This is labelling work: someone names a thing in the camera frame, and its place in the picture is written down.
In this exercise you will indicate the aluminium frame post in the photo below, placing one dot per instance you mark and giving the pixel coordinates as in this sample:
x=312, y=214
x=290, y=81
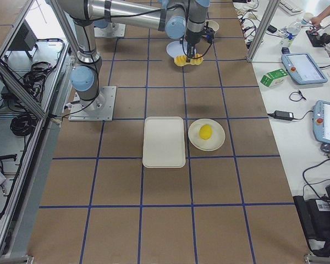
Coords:
x=267, y=10

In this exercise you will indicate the plastic water bottle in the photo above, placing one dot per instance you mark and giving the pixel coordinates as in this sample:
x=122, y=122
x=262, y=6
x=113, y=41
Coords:
x=290, y=34

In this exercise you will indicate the near teach pendant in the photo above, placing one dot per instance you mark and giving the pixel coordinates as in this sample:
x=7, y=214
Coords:
x=321, y=121

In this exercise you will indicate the cream round plate with lemon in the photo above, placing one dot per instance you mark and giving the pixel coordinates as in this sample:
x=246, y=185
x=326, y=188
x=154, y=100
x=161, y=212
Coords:
x=214, y=142

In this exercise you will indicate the teach pendant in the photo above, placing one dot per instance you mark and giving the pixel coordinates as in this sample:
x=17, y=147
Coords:
x=321, y=121
x=303, y=69

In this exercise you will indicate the yellow lemon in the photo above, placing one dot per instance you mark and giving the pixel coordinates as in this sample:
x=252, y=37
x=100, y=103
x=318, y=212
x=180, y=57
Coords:
x=205, y=132

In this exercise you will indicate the person hand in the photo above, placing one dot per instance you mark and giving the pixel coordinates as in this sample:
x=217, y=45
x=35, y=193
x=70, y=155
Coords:
x=315, y=21

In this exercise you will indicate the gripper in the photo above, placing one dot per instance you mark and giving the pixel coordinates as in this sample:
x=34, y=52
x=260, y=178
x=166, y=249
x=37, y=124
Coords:
x=192, y=38

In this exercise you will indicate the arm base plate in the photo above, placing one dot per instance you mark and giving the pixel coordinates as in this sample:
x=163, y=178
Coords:
x=100, y=110
x=111, y=31

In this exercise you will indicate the black power adapter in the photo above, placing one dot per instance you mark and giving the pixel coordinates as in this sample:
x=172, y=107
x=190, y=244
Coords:
x=283, y=115

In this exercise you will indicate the blue plate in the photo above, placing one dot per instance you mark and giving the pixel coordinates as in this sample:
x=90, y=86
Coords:
x=176, y=48

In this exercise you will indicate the green white box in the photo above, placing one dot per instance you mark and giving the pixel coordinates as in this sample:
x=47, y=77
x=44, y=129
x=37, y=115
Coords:
x=273, y=78

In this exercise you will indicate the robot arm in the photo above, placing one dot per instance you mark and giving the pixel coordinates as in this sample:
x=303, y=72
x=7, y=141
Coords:
x=178, y=19

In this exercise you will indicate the cream bowl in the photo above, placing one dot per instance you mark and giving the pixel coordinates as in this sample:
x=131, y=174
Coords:
x=213, y=25

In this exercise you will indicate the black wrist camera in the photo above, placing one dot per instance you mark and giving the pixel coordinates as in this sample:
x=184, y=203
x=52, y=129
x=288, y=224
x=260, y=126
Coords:
x=209, y=34

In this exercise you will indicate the white rectangular tray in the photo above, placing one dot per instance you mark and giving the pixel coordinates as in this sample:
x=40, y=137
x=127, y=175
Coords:
x=164, y=142

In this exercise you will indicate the far teach pendant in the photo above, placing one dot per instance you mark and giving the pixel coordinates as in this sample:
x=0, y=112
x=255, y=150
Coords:
x=303, y=69

